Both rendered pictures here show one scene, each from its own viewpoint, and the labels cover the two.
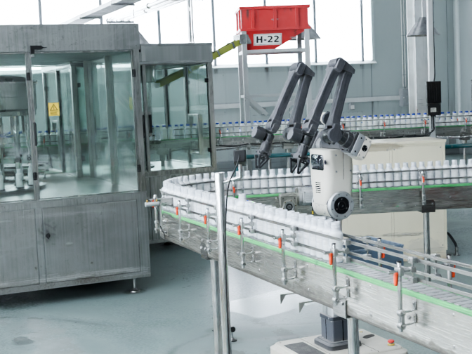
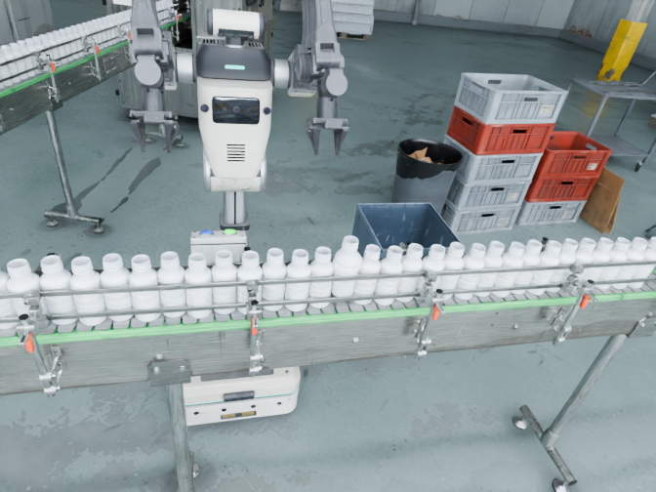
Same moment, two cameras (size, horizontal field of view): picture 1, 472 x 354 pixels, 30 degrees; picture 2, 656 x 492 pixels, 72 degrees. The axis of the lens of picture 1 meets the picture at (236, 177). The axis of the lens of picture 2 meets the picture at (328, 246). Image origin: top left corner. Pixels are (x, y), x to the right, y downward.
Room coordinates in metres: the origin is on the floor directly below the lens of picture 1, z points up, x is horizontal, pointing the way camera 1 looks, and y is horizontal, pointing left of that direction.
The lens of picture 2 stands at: (4.40, 0.89, 1.80)
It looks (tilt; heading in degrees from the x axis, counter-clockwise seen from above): 34 degrees down; 275
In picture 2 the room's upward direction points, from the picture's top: 8 degrees clockwise
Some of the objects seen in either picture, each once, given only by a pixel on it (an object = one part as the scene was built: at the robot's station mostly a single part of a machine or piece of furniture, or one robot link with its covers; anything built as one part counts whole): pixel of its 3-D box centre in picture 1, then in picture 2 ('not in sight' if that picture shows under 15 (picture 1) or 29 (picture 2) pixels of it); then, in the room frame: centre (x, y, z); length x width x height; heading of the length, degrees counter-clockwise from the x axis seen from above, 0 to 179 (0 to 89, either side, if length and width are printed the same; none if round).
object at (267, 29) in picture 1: (275, 116); not in sight; (11.54, -0.55, 1.40); 0.92 x 0.72 x 2.80; 95
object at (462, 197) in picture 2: not in sight; (479, 184); (3.62, -2.49, 0.33); 0.61 x 0.41 x 0.22; 29
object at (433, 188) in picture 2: not in sight; (419, 191); (4.08, -2.18, 0.32); 0.45 x 0.45 x 0.64
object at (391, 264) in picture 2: (252, 219); (389, 275); (4.32, -0.07, 1.08); 0.06 x 0.06 x 0.17
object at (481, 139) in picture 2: not in sight; (499, 128); (3.61, -2.49, 0.78); 0.61 x 0.41 x 0.22; 30
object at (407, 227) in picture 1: (384, 199); not in sight; (8.82, -1.49, 0.59); 1.10 x 0.62 x 1.18; 95
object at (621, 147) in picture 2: not in sight; (613, 120); (2.04, -4.40, 0.49); 1.05 x 0.55 x 0.99; 23
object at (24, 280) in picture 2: (193, 203); (27, 294); (5.09, 0.25, 1.08); 0.06 x 0.06 x 0.17
